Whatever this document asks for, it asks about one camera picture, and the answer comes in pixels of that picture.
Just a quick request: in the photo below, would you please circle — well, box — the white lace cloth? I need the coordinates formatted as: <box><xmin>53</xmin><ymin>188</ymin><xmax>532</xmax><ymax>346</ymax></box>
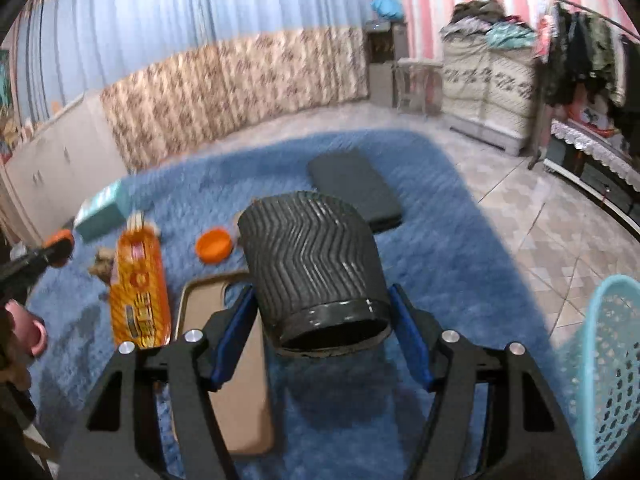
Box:
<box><xmin>550</xmin><ymin>119</ymin><xmax>640</xmax><ymax>181</ymax></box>

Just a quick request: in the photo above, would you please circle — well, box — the blue knitted blanket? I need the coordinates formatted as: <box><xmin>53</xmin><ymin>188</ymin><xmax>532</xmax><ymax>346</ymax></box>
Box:
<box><xmin>25</xmin><ymin>130</ymin><xmax>591</xmax><ymax>480</ymax></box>

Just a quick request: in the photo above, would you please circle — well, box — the small orange bowl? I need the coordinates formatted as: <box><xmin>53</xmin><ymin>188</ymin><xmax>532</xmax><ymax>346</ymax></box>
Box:
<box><xmin>196</xmin><ymin>228</ymin><xmax>235</xmax><ymax>263</ymax></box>

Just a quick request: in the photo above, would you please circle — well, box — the small metal table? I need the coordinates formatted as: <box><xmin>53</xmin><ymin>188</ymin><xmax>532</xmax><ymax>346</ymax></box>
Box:
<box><xmin>396</xmin><ymin>57</ymin><xmax>443</xmax><ymax>116</ymax></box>

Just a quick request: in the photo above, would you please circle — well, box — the blue cloth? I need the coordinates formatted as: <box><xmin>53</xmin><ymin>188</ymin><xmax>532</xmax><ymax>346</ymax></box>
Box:
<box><xmin>371</xmin><ymin>0</ymin><xmax>405</xmax><ymax>22</ymax></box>

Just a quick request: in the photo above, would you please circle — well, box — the metal clothes rack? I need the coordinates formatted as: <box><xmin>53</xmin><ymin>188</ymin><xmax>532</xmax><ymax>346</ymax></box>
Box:
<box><xmin>527</xmin><ymin>0</ymin><xmax>640</xmax><ymax>171</ymax></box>

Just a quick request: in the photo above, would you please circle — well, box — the red printed cushion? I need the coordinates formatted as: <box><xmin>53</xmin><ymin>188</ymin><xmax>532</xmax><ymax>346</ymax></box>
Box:
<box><xmin>570</xmin><ymin>95</ymin><xmax>621</xmax><ymax>136</ymax></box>

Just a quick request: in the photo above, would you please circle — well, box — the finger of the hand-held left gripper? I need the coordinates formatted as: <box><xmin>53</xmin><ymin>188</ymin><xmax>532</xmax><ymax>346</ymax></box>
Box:
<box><xmin>0</xmin><ymin>245</ymin><xmax>65</xmax><ymax>292</ymax></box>

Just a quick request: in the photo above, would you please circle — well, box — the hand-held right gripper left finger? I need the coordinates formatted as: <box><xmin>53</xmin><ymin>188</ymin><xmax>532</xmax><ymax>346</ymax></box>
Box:
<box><xmin>57</xmin><ymin>284</ymin><xmax>261</xmax><ymax>480</ymax></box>

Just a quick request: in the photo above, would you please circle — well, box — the brown phone case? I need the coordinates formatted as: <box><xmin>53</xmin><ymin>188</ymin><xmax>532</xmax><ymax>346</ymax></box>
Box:
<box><xmin>172</xmin><ymin>271</ymin><xmax>276</xmax><ymax>456</ymax></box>

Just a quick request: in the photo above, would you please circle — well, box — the person's left hand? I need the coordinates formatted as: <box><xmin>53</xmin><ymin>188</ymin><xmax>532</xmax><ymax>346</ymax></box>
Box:
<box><xmin>0</xmin><ymin>300</ymin><xmax>49</xmax><ymax>391</ymax></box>

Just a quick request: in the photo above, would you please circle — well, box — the black ribbed paper cup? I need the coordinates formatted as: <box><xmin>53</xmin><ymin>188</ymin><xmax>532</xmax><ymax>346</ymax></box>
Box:
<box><xmin>236</xmin><ymin>192</ymin><xmax>393</xmax><ymax>358</ymax></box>

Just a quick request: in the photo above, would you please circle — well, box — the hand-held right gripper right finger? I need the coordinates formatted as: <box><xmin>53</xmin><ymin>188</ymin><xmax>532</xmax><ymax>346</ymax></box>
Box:
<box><xmin>389</xmin><ymin>282</ymin><xmax>586</xmax><ymax>480</ymax></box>

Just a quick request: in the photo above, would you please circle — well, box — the blue and floral curtain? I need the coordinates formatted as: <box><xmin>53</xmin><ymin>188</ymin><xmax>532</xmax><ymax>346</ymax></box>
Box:
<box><xmin>12</xmin><ymin>0</ymin><xmax>373</xmax><ymax>173</ymax></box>

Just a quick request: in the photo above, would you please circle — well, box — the light blue plastic basket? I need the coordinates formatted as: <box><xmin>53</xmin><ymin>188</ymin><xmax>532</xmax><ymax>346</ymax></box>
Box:
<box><xmin>575</xmin><ymin>275</ymin><xmax>640</xmax><ymax>466</ymax></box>

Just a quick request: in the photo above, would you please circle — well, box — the orange snack packet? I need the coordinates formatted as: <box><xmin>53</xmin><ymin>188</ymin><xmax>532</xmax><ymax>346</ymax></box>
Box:
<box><xmin>109</xmin><ymin>220</ymin><xmax>172</xmax><ymax>350</ymax></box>

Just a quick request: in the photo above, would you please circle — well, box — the low glass cabinet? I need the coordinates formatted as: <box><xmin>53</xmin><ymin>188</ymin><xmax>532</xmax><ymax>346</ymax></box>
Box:
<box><xmin>545</xmin><ymin>135</ymin><xmax>640</xmax><ymax>241</ymax></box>

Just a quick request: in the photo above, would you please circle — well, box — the teal tissue box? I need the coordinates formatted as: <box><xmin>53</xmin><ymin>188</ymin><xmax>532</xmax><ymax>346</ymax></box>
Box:
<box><xmin>74</xmin><ymin>180</ymin><xmax>126</xmax><ymax>242</ymax></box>

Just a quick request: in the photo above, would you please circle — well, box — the black notebook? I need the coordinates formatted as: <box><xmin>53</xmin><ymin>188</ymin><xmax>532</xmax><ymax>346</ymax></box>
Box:
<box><xmin>306</xmin><ymin>147</ymin><xmax>403</xmax><ymax>233</ymax></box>

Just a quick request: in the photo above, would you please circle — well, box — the white cabinet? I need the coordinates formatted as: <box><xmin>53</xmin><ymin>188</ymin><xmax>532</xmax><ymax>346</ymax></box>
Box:
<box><xmin>5</xmin><ymin>92</ymin><xmax>128</xmax><ymax>246</ymax></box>

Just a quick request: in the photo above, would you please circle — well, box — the pile of folded clothes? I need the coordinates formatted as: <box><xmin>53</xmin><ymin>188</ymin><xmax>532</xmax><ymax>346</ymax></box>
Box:
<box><xmin>440</xmin><ymin>0</ymin><xmax>538</xmax><ymax>51</ymax></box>

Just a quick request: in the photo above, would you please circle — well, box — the pink hanging bag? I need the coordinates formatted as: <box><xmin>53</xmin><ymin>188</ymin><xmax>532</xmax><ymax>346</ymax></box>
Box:
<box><xmin>532</xmin><ymin>2</ymin><xmax>558</xmax><ymax>61</ymax></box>

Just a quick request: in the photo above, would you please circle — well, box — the storage box with patterned cover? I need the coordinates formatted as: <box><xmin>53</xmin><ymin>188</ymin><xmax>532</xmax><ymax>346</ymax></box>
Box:
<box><xmin>440</xmin><ymin>35</ymin><xmax>543</xmax><ymax>156</ymax></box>

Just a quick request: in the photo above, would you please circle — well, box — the row of hanging clothes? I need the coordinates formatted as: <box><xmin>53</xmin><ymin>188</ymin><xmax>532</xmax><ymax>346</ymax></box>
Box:
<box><xmin>540</xmin><ymin>0</ymin><xmax>640</xmax><ymax>111</ymax></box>

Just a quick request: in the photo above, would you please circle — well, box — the grey water dispenser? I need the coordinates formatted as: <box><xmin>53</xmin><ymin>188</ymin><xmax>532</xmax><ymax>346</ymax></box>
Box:
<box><xmin>365</xmin><ymin>20</ymin><xmax>408</xmax><ymax>108</ymax></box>

